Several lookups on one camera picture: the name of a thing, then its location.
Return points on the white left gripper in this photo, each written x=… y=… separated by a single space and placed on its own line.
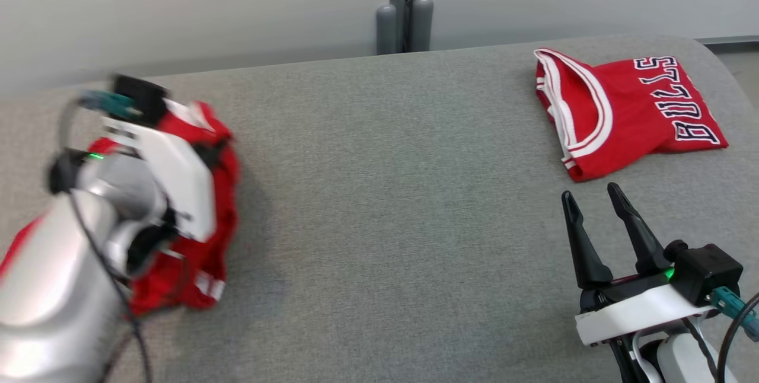
x=178 y=181

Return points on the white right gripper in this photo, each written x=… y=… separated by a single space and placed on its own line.
x=634 y=312

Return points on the red shorts with white trim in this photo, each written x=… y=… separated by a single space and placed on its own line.
x=222 y=193

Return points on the red and white basketball jersey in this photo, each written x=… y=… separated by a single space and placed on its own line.
x=628 y=116

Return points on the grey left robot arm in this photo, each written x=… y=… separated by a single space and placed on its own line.
x=53 y=300

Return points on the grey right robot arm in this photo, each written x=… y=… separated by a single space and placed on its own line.
x=676 y=362

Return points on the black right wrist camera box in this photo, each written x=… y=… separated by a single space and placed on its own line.
x=705 y=273

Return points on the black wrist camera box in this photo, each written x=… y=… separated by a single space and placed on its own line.
x=705 y=273
x=139 y=98

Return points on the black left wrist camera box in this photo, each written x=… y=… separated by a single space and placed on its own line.
x=139 y=98

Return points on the teal left camera connector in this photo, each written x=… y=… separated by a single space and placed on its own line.
x=109 y=104

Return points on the teal camera connector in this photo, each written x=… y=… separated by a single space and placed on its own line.
x=109 y=104
x=732 y=306

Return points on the teal right camera connector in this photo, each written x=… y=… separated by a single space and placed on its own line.
x=732 y=306

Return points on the grey metal post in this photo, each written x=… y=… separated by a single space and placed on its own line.
x=403 y=15

